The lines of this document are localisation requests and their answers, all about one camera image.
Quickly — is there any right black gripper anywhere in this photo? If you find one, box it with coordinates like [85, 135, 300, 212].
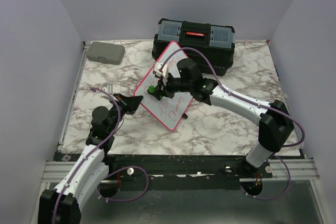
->
[153, 73, 192, 100]

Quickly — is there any pink framed whiteboard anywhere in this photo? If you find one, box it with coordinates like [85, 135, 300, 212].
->
[133, 41, 193, 131]

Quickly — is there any purple cable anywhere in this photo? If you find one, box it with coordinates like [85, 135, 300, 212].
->
[52, 87, 150, 224]
[160, 47, 306, 200]

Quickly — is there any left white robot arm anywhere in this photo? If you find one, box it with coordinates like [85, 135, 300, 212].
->
[37, 94, 143, 223]

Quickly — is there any grey plastic case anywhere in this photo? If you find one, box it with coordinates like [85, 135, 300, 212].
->
[86, 41, 125, 65]

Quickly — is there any aluminium frame rail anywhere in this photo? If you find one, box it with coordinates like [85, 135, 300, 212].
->
[41, 162, 75, 183]

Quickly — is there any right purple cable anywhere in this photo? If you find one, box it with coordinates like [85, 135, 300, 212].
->
[160, 47, 306, 200]

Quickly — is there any black plastic toolbox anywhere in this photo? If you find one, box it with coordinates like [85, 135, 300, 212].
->
[152, 18, 235, 76]

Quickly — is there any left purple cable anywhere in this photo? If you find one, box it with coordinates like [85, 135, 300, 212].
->
[52, 87, 150, 224]

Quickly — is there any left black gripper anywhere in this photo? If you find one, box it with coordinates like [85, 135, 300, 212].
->
[107, 93, 143, 133]

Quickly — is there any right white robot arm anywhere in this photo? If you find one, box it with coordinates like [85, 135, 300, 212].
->
[148, 58, 294, 178]

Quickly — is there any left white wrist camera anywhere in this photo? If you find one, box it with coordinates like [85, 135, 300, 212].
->
[101, 83, 113, 93]

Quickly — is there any green whiteboard eraser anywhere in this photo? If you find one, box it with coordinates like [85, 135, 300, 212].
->
[148, 86, 156, 96]

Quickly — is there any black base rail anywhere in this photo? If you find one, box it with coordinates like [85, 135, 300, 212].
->
[54, 153, 274, 192]

